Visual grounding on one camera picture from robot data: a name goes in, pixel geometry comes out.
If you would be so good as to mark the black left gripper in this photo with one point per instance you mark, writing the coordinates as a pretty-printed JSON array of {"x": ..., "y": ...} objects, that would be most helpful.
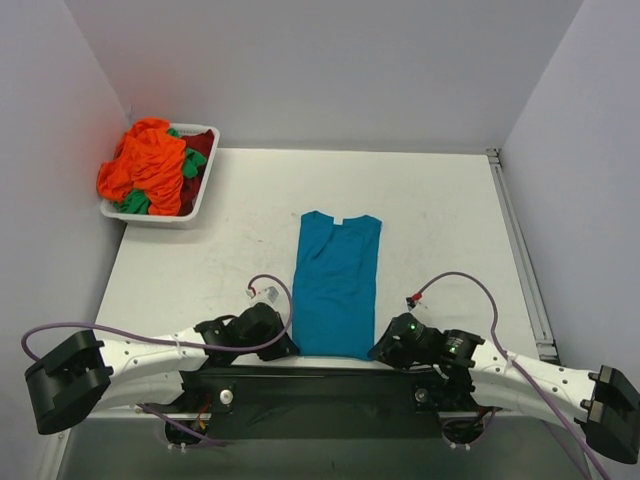
[{"x": 279, "y": 345}]

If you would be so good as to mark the blue t shirt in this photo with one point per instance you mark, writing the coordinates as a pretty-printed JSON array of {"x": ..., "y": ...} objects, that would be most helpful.
[{"x": 334, "y": 285}]

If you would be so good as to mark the dark red t shirt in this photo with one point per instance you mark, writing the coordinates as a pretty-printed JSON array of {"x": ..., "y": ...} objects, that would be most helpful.
[{"x": 197, "y": 151}]

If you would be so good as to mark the aluminium frame rail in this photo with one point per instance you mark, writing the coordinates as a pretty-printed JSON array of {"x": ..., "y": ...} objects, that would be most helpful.
[{"x": 540, "y": 324}]

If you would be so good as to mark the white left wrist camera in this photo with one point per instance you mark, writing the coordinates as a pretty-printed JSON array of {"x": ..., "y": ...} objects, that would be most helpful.
[{"x": 269, "y": 294}]

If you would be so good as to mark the green t shirt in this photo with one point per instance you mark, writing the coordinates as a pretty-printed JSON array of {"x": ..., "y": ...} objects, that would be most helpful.
[{"x": 138, "y": 202}]

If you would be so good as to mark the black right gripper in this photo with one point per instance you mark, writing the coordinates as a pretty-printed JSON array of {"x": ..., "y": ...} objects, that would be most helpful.
[{"x": 384, "y": 345}]

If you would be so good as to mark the orange t shirt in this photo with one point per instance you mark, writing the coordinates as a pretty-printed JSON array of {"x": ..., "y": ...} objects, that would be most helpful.
[{"x": 145, "y": 175}]

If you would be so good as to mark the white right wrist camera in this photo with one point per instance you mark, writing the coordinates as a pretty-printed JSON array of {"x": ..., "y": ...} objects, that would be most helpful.
[{"x": 416, "y": 301}]

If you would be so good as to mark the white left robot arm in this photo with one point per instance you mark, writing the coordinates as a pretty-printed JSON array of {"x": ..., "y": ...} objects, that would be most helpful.
[{"x": 101, "y": 368}]

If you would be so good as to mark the white plastic basket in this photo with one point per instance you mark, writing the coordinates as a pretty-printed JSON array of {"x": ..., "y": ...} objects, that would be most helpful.
[{"x": 171, "y": 222}]

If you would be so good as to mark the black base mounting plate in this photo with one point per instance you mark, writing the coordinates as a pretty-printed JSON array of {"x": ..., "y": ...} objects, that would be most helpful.
[{"x": 292, "y": 403}]

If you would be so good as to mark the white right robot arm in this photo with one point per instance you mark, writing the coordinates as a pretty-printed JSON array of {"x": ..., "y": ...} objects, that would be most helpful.
[{"x": 604, "y": 404}]

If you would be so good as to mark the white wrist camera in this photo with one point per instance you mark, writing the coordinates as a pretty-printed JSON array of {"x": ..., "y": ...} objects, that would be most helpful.
[
  {"x": 269, "y": 294},
  {"x": 416, "y": 301}
]

